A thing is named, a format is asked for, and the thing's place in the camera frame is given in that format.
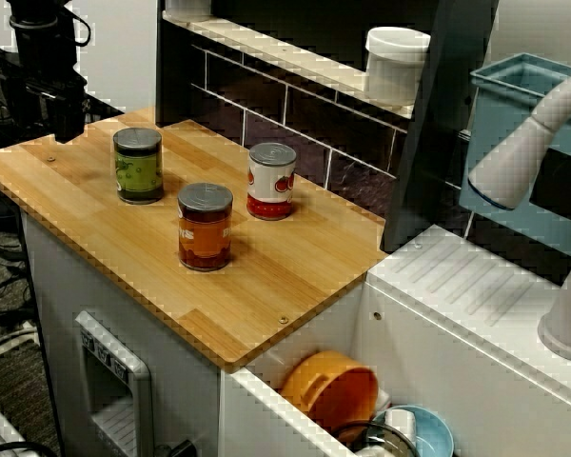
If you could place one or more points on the light blue bowl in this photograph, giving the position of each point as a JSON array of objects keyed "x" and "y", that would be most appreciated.
[{"x": 433, "y": 428}]

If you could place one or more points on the green peas toy can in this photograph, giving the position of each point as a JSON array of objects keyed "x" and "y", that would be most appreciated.
[{"x": 138, "y": 171}]

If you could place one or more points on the glass pot lid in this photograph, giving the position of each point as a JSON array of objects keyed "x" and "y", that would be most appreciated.
[{"x": 380, "y": 440}]

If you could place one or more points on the teal plastic bin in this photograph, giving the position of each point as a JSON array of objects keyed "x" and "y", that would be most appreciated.
[{"x": 566, "y": 233}]

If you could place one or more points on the white toy kitchen cabinet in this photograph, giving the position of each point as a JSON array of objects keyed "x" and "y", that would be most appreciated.
[{"x": 457, "y": 357}]

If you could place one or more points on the orange beans toy can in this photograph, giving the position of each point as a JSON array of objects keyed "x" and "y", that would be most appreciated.
[{"x": 204, "y": 233}]

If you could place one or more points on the large white lidded container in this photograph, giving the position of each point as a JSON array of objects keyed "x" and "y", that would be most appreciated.
[{"x": 395, "y": 66}]

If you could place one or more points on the white cup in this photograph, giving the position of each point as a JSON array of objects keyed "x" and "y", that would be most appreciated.
[{"x": 402, "y": 421}]

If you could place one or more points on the white power strip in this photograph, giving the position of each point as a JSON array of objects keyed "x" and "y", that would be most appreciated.
[{"x": 9, "y": 333}]

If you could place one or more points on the grey toy faucet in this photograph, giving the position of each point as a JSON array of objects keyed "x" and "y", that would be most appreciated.
[{"x": 509, "y": 162}]

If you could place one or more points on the orange plastic bowl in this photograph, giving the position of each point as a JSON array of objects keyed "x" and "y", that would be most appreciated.
[{"x": 333, "y": 395}]

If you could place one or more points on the dark tiled hutch shelf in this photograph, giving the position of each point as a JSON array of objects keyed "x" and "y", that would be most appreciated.
[{"x": 314, "y": 119}]

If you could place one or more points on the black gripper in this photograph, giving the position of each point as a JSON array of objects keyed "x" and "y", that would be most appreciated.
[{"x": 57, "y": 88}]

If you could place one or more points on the small white container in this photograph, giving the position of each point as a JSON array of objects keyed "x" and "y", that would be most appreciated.
[{"x": 185, "y": 7}]

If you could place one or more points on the white red tomato can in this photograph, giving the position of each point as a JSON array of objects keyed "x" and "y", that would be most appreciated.
[{"x": 271, "y": 185}]

